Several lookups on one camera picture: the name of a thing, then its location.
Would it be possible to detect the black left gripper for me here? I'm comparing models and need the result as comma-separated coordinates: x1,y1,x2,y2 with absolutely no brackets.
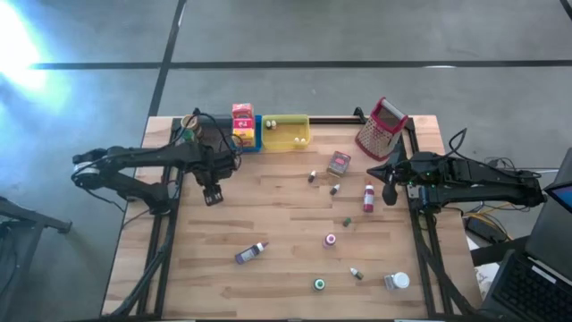
196,145,239,207

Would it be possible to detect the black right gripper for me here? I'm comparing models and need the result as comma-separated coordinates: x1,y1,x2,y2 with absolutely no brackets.
366,149,430,208

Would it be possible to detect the yellow cereal box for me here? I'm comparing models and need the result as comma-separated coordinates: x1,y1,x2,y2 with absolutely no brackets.
232,127,256,148

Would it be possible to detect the red food colour bottle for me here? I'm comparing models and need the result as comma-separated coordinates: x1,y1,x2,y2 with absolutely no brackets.
362,182,375,214

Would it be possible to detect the red metal box grater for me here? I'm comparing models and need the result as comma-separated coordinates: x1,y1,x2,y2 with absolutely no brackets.
355,97,410,162

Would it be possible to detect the gold spice tin red label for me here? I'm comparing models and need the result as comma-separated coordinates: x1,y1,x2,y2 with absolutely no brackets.
326,150,352,178

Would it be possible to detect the violet food colour bottle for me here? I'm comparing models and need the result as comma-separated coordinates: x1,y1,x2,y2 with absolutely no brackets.
234,241,270,266

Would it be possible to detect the blue plastic bin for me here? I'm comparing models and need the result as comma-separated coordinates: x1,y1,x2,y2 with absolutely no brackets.
230,114,265,154

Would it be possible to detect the grey translucent plastic bin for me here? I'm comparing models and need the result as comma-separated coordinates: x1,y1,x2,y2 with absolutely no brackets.
178,114,234,156

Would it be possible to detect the yellow translucent plastic bin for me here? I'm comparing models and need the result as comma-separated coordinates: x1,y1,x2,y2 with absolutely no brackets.
261,114,312,152

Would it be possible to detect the white-lidded seasoning jar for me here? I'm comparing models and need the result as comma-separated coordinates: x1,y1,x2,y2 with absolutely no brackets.
383,271,411,294

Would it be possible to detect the black power brick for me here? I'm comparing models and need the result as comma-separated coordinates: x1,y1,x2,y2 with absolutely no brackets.
463,216,509,245

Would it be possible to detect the black laptop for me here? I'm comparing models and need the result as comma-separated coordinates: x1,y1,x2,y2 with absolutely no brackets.
484,147,572,322

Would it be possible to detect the blue-lit monitor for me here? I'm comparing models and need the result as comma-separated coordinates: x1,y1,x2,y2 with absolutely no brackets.
543,181,572,215

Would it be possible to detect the black metal stand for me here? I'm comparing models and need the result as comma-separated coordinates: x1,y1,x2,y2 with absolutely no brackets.
0,195,72,236

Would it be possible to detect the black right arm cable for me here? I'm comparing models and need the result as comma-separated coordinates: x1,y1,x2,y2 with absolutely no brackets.
446,128,544,180

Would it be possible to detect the black cable bundle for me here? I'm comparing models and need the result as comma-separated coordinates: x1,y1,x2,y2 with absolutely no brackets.
464,156,540,216

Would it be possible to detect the black side table frame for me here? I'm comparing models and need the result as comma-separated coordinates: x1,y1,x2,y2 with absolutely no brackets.
470,235,533,268

